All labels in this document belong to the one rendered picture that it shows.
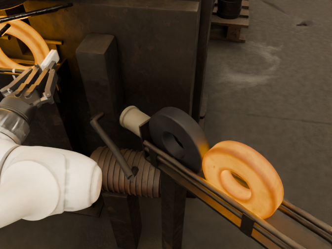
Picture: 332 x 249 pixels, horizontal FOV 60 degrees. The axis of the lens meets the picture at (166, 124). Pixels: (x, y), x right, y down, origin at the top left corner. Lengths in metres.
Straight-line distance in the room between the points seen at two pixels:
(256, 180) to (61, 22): 0.63
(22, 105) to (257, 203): 0.51
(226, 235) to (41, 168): 0.94
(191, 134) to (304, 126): 1.31
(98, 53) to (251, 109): 1.24
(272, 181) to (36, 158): 0.39
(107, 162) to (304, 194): 0.98
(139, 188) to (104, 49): 0.37
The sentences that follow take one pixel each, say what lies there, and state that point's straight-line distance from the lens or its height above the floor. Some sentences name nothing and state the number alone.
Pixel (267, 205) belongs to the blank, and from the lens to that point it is 0.52.
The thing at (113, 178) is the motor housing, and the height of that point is 0.50.
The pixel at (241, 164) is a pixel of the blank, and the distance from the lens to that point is 0.49.
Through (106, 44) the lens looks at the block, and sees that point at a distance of 0.75.
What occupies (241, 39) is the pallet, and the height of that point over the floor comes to 0.02.
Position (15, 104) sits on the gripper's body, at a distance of 0.69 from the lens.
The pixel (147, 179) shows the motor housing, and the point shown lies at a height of 0.52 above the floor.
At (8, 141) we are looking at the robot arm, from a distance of 0.63.
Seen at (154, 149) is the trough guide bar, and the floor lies 0.68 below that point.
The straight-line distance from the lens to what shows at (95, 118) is 0.83.
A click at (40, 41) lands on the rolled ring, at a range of 0.84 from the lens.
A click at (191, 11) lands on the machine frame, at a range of 0.73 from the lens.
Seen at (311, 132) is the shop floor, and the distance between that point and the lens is 1.79.
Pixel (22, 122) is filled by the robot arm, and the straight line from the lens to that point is 0.67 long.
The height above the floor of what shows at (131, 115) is 0.69.
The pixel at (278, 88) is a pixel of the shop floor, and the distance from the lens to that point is 2.03.
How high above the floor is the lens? 1.17
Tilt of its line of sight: 45 degrees down
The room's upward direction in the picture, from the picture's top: straight up
